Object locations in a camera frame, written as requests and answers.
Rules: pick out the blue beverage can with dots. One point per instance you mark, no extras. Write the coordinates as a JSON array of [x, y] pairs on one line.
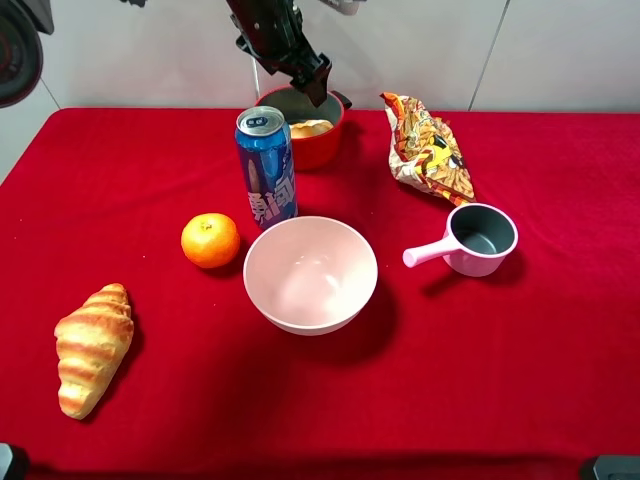
[[264, 145]]

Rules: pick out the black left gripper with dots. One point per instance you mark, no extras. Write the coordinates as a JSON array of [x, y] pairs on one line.
[[271, 32]]

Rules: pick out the orange snack bag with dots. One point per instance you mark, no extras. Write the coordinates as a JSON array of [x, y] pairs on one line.
[[424, 152]]

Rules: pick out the red pot with black handle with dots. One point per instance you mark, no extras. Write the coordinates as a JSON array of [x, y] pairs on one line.
[[315, 152]]

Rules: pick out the large striped croissant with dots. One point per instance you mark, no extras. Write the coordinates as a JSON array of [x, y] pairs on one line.
[[91, 343]]

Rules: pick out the pink bowl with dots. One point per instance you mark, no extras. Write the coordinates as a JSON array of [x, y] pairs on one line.
[[310, 275]]

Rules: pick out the pink saucepan with handle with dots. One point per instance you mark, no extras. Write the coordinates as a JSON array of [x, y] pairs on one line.
[[477, 239]]

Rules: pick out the orange mandarin fruit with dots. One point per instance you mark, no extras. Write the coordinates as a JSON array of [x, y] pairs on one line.
[[210, 240]]

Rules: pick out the red tablecloth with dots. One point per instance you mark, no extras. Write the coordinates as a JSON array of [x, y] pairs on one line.
[[523, 374]]

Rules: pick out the small round croissant bread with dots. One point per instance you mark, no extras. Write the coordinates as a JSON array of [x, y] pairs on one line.
[[310, 128]]

